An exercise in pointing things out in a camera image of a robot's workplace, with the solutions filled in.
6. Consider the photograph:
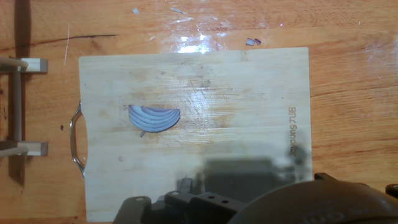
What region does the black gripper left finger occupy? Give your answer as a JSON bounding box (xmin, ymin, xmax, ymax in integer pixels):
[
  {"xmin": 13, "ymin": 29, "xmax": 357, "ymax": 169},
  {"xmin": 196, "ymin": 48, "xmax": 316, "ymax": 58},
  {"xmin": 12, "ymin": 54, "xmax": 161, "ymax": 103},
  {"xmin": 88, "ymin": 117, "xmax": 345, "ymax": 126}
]
[{"xmin": 113, "ymin": 179, "xmax": 246, "ymax": 224}]

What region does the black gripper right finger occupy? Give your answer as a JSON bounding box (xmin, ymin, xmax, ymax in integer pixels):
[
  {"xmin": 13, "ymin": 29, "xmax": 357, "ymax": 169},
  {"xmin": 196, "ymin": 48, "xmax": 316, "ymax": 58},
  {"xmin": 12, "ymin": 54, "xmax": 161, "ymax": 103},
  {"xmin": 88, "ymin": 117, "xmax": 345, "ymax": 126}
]
[{"xmin": 313, "ymin": 172, "xmax": 398, "ymax": 198}]

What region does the red onion half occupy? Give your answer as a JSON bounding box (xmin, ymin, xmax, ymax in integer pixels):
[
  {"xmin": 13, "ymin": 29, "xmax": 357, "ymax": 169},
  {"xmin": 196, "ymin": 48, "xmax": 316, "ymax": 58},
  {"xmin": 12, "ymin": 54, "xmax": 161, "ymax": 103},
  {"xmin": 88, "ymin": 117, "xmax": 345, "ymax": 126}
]
[{"xmin": 128, "ymin": 105, "xmax": 182, "ymax": 138}]

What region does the wooden cutting board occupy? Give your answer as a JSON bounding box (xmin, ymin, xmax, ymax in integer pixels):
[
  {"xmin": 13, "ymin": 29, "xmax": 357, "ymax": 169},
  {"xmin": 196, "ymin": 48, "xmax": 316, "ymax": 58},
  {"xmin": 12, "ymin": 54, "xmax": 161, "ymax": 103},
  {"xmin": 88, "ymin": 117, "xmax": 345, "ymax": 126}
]
[{"xmin": 70, "ymin": 47, "xmax": 313, "ymax": 223}]

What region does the wooden peg rack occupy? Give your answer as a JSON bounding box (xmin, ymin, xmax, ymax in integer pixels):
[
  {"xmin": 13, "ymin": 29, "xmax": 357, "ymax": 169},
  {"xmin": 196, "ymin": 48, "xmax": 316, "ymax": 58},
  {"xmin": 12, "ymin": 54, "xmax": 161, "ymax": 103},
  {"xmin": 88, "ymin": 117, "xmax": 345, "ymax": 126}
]
[{"xmin": 0, "ymin": 56, "xmax": 49, "ymax": 158}]

